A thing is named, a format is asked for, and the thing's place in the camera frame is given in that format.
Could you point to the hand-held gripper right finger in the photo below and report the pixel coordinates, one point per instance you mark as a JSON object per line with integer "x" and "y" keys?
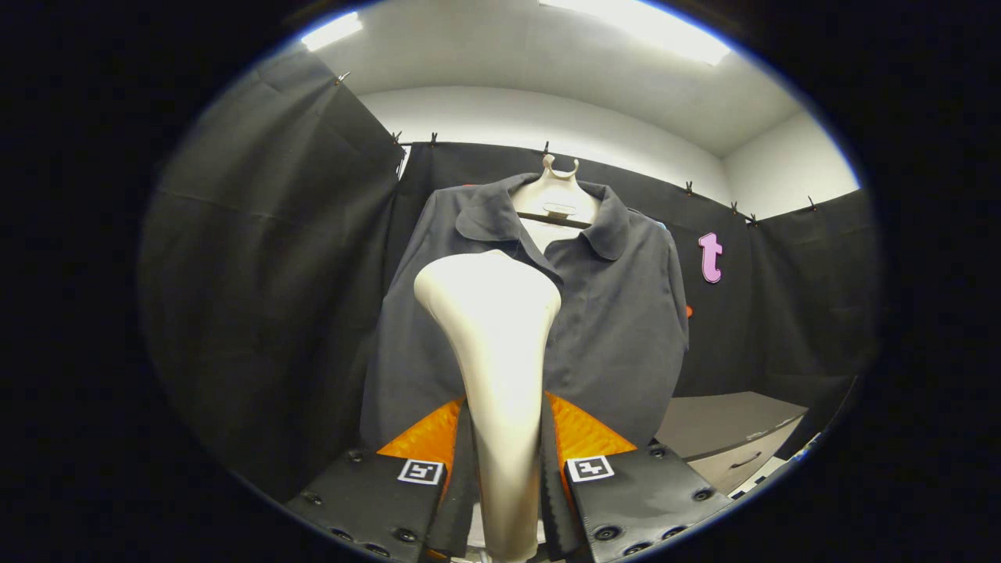
{"x": 554, "y": 493}

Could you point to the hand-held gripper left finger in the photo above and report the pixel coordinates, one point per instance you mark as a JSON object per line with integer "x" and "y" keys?
{"x": 463, "y": 485}

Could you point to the grey button shirt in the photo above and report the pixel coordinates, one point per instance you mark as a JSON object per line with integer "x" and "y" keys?
{"x": 618, "y": 328}

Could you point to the black clothes hanger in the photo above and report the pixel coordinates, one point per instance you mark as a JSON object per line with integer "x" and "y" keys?
{"x": 547, "y": 218}

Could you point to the grey cabinet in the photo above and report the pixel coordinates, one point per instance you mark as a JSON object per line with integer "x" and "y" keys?
{"x": 719, "y": 422}

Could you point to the black backdrop cloth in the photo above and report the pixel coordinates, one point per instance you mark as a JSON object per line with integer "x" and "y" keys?
{"x": 274, "y": 274}

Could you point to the white mannequin torso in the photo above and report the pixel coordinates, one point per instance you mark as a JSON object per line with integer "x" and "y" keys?
{"x": 557, "y": 191}

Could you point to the row of black clips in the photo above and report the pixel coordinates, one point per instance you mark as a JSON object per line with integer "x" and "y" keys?
{"x": 545, "y": 147}

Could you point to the ceiling strip light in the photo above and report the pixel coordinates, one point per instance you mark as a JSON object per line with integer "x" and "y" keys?
{"x": 332, "y": 31}

